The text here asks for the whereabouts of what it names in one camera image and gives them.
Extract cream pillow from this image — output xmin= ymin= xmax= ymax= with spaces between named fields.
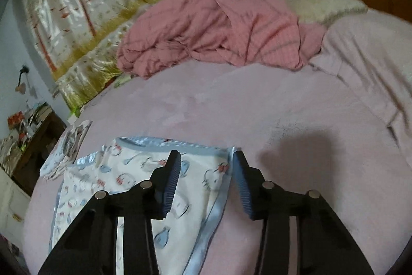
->
xmin=280 ymin=0 xmax=369 ymax=26

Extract red box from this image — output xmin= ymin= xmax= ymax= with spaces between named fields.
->
xmin=8 ymin=112 xmax=24 ymax=129

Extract light blue satin pants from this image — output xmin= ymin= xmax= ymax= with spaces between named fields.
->
xmin=48 ymin=136 xmax=240 ymax=275

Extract pink wall lamp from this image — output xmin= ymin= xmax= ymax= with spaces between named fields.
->
xmin=16 ymin=66 xmax=29 ymax=95

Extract pink plaid quilt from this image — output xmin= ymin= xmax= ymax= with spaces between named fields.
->
xmin=116 ymin=0 xmax=327 ymax=79

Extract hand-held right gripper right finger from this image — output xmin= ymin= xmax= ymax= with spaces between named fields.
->
xmin=232 ymin=150 xmax=375 ymax=275

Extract pile of books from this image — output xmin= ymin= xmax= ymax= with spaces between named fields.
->
xmin=26 ymin=103 xmax=52 ymax=124

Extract tree print curtain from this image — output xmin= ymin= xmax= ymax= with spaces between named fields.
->
xmin=21 ymin=0 xmax=213 ymax=108

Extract white cartoon print pants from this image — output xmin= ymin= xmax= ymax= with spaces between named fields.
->
xmin=48 ymin=138 xmax=232 ymax=275

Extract pink bed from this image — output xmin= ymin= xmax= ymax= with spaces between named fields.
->
xmin=22 ymin=59 xmax=412 ymax=275

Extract light blue folded printed cloth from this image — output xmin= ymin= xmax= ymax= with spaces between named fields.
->
xmin=56 ymin=120 xmax=93 ymax=166

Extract dark wooden desk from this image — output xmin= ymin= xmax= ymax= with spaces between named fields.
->
xmin=0 ymin=114 xmax=66 ymax=187

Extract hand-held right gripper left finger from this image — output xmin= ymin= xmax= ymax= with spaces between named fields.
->
xmin=38 ymin=150 xmax=181 ymax=275

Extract white cabinet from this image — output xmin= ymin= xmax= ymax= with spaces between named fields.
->
xmin=0 ymin=165 xmax=33 ymax=250

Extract stack of papers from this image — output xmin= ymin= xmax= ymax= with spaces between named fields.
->
xmin=0 ymin=136 xmax=20 ymax=166

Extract cream folded printed cloth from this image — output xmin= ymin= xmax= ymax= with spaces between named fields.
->
xmin=40 ymin=159 xmax=70 ymax=181

